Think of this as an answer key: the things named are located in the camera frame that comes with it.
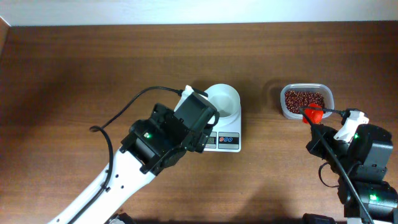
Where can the white digital kitchen scale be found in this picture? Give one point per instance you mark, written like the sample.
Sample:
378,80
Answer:
226,135

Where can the clear plastic container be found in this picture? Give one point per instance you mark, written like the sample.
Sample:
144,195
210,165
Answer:
313,87

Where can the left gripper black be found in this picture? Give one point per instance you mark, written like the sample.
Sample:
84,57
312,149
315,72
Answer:
198,144

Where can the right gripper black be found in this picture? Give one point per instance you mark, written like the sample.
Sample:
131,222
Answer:
319,143

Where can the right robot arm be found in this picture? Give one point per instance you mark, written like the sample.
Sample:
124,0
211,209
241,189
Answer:
361,166

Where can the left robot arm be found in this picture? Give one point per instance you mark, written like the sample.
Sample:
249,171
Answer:
151,146

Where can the orange measuring scoop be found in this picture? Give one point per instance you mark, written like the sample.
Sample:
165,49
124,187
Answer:
315,113

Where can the red beans in container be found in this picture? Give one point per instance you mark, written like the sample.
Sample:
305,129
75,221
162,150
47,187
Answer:
297,99

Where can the white round bowl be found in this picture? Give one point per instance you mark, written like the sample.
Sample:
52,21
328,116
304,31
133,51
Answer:
225,98

